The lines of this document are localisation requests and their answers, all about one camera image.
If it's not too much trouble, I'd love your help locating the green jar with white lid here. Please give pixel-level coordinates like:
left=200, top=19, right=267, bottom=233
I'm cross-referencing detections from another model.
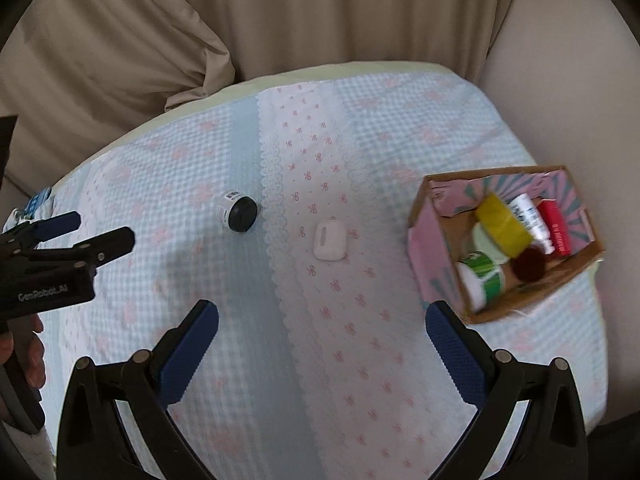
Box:
left=457, top=251, right=506, bottom=311

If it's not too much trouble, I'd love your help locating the small white case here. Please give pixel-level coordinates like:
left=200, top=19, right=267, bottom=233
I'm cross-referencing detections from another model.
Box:
left=312, top=217, right=349, bottom=262

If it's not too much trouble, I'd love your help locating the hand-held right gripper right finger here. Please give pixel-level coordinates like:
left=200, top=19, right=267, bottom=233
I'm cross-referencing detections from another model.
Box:
left=425, top=301, right=588, bottom=480

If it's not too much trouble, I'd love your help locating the blue packet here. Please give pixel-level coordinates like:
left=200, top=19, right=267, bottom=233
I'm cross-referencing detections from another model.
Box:
left=25, top=187, right=54, bottom=216

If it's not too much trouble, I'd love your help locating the yellow tape roll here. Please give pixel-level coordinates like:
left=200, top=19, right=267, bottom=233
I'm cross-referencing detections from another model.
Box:
left=475, top=194, right=532, bottom=257

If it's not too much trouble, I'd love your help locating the beige curtain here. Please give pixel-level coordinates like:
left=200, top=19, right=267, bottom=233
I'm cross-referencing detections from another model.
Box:
left=0, top=0, right=237, bottom=196
left=160, top=0, right=518, bottom=88

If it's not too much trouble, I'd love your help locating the person's left hand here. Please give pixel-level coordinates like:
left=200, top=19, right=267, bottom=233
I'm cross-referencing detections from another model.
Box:
left=0, top=315, right=47, bottom=413

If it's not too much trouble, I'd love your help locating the white bottle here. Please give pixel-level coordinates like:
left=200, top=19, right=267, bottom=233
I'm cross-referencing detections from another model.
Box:
left=510, top=194, right=556, bottom=255

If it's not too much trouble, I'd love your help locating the small red jar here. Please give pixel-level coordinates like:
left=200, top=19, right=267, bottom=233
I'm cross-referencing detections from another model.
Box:
left=511, top=246, right=547, bottom=282

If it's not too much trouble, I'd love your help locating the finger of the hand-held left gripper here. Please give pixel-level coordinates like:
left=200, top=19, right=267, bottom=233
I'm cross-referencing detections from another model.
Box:
left=0, top=226, right=136, bottom=275
left=0, top=211, right=82, bottom=247

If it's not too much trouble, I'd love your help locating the small black-lidded jar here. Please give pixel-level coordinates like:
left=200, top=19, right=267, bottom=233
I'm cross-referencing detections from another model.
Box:
left=217, top=190, right=258, bottom=233

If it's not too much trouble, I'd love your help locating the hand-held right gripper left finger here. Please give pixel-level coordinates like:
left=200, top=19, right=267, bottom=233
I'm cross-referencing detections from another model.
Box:
left=57, top=300, right=221, bottom=480

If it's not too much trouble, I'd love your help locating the cardboard box with pink lining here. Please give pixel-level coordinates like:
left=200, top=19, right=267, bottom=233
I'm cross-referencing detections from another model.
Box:
left=407, top=164, right=606, bottom=325

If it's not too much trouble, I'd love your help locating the blue checked bedspread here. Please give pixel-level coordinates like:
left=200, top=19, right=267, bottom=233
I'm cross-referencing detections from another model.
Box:
left=30, top=62, right=608, bottom=480

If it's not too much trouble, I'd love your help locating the red box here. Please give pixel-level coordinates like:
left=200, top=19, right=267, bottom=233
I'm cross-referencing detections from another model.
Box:
left=537, top=199, right=573, bottom=257

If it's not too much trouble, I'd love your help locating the pale green bed sheet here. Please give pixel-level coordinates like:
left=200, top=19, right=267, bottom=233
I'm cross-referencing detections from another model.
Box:
left=50, top=60, right=481, bottom=191

